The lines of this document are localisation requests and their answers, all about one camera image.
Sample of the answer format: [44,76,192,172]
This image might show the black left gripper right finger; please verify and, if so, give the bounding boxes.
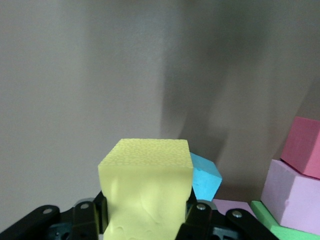
[174,193,281,240]

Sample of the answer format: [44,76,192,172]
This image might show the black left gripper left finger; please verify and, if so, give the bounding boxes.
[0,190,110,240]

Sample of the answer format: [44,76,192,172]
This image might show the pink foam block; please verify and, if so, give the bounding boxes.
[260,159,320,236]
[212,198,258,221]

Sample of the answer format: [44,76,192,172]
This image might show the cyan foam block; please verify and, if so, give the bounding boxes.
[189,152,223,202]

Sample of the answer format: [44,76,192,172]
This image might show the yellow foam block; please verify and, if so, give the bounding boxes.
[97,138,194,240]

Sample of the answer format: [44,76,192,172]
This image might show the green foam block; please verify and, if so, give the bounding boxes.
[250,200,320,240]

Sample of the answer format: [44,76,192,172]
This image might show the red foam block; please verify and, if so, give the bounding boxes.
[279,116,320,180]

